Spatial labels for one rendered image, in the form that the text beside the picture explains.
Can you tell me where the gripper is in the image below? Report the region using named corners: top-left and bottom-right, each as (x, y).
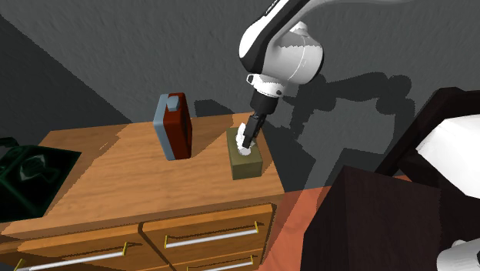
top-left (242, 91), bottom-right (278, 149)

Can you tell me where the dark green flat box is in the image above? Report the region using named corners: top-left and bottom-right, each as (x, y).
top-left (0, 136), bottom-right (83, 224)

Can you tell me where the olive tissue box with tissue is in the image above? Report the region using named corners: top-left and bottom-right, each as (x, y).
top-left (226, 122), bottom-right (264, 182)

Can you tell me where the dark wooden bed white mattress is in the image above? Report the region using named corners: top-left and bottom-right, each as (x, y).
top-left (374, 86), bottom-right (480, 201)

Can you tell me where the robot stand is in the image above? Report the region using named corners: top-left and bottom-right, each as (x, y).
top-left (299, 166), bottom-right (480, 271)

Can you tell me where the red and blue-grey canister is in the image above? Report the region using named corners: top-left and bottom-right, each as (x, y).
top-left (152, 92), bottom-right (194, 162)

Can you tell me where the wooden chest of drawers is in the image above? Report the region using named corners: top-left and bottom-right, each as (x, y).
top-left (0, 112), bottom-right (287, 271)

